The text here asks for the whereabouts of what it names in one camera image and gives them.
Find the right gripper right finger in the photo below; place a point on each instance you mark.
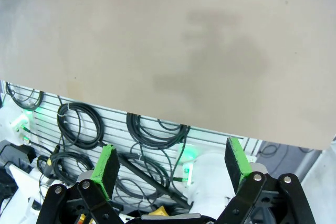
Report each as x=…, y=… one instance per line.
x=236, y=161

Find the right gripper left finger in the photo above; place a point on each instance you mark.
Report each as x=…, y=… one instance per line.
x=106, y=166

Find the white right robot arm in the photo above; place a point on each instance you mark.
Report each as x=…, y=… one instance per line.
x=207, y=187

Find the black metal rod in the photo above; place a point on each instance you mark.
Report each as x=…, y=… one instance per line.
x=147, y=175

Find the yellow plug connector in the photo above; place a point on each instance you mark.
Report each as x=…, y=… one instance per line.
x=158, y=214

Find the black power adapter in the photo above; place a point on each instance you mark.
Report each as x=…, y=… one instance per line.
x=15, y=153

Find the white plastic bracket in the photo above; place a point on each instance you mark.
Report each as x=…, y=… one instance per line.
x=18, y=187

